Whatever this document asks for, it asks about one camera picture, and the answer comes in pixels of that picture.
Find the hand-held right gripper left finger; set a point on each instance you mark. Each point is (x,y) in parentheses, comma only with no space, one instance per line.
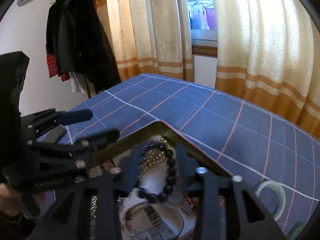
(133,165)

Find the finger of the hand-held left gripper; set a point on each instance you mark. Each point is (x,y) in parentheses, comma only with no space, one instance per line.
(100,138)
(75,116)

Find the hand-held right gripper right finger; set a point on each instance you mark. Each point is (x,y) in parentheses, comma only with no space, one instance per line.
(185,166)

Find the pink tin box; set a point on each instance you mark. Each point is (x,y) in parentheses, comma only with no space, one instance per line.
(107,152)

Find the grey pearl strand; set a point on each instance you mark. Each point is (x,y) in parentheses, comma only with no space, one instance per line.
(93,206)

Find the person's left forearm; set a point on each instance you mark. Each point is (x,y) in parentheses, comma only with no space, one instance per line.
(12,227)

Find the person's left hand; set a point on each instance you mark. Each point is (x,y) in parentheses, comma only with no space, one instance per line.
(8,200)

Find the black smartphone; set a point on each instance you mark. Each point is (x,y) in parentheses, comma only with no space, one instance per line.
(56,133)

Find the white hanging garment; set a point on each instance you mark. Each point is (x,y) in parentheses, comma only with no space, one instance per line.
(76,83)

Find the red quilted jacket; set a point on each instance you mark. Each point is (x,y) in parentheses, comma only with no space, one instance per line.
(51,65)

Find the blue checked tablecloth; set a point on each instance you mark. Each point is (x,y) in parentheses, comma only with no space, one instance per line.
(225,117)

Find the black hanging coat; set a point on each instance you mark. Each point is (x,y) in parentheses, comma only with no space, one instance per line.
(80,42)

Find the pale jade bangle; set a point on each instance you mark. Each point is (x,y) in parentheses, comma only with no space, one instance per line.
(280,192)

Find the narrow cream orange curtain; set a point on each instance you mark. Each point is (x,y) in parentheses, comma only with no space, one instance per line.
(150,30)

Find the wooden windowsill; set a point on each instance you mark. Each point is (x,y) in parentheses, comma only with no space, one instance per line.
(203,50)

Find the wide cream orange curtain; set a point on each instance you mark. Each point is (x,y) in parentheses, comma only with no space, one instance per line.
(262,55)

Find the red garment outside window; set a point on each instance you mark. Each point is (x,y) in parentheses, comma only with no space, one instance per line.
(210,17)

